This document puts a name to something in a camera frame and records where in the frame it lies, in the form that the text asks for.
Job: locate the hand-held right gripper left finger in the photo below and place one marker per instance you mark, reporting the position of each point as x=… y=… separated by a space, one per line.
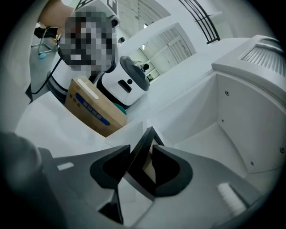
x=107 y=166

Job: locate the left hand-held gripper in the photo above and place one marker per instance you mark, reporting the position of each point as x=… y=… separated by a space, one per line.
x=93 y=38

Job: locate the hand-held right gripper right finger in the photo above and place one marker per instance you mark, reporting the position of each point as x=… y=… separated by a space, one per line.
x=176 y=172

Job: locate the white shelf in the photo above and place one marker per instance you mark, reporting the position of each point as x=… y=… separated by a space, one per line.
x=245 y=125

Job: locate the black chair with metal legs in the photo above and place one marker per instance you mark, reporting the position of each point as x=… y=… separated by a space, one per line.
x=45 y=33

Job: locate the small blue round object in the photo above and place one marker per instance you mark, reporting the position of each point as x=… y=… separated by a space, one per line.
x=42 y=56

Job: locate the teal green object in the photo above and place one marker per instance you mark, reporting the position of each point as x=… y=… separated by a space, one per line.
x=121 y=110

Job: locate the brown cardboard box blue label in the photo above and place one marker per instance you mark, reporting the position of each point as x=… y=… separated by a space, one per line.
x=96 y=107

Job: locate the white robot with grey top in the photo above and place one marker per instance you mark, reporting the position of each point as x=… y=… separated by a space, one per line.
x=130 y=86

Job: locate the black metal railing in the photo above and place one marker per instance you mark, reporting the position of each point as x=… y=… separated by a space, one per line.
x=204 y=24

